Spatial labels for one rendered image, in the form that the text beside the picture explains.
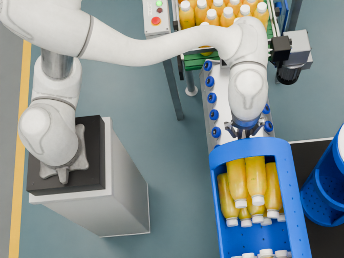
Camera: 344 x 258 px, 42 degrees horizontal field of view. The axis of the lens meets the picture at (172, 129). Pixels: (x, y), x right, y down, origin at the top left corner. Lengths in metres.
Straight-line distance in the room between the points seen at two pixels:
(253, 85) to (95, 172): 0.73
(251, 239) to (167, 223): 1.07
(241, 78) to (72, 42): 0.43
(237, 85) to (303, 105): 1.76
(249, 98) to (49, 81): 0.67
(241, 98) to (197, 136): 1.64
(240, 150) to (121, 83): 1.69
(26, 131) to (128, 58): 0.54
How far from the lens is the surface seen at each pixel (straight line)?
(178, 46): 1.11
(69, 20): 0.97
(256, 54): 1.23
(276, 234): 1.64
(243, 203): 1.50
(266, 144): 1.45
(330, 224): 2.46
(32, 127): 1.45
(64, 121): 1.50
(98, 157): 1.64
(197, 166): 2.70
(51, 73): 1.46
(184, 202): 2.65
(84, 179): 1.63
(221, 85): 1.86
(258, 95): 1.14
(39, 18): 0.96
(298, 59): 2.10
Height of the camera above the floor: 2.58
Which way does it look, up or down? 67 degrees down
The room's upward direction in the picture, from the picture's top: 17 degrees counter-clockwise
